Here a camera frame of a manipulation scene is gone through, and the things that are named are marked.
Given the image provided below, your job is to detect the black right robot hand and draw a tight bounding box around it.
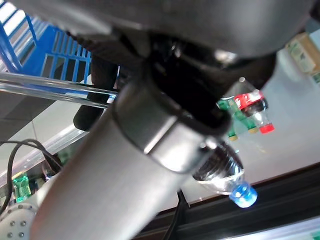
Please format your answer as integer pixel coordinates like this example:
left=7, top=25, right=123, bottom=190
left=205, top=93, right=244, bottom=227
left=142, top=37, right=277, bottom=136

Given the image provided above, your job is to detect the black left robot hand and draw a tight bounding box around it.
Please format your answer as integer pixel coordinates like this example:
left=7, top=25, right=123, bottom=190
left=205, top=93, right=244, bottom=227
left=9, top=0, right=320, bottom=132

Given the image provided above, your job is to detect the Pepsi bottle blue cap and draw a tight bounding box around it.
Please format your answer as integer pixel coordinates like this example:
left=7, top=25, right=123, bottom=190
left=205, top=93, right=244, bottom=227
left=191, top=141, right=259, bottom=209

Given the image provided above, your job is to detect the blue plastic shopping basket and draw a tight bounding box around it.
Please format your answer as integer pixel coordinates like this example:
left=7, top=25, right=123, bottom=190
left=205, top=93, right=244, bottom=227
left=0, top=0, right=121, bottom=110

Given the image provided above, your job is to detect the green Sprite bottle yellow cap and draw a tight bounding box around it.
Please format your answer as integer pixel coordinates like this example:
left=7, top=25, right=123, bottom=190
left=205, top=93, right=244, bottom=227
left=234, top=109, right=260, bottom=134
left=216, top=98, right=240, bottom=142

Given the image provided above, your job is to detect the cola bottle red cap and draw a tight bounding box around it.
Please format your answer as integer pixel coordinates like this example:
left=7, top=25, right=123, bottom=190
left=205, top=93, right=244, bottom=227
left=224, top=76, right=276, bottom=135

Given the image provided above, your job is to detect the small yellow tea bottle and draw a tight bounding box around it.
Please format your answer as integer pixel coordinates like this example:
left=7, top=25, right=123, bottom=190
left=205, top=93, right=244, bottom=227
left=285, top=32, right=320, bottom=84

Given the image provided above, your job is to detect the black shelf with clear strip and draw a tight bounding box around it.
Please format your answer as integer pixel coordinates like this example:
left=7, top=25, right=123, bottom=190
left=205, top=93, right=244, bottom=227
left=139, top=164, right=320, bottom=240

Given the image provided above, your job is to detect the large green soda bottle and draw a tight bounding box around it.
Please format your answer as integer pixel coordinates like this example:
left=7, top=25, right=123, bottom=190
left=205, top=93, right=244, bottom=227
left=11, top=172, right=32, bottom=204

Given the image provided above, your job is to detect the black shelf power cable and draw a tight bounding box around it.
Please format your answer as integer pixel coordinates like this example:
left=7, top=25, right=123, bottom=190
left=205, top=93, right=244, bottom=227
left=163, top=189, right=192, bottom=240

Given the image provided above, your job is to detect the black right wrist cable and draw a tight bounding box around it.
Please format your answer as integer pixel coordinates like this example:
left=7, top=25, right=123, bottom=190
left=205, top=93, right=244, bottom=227
left=0, top=139, right=63, bottom=216

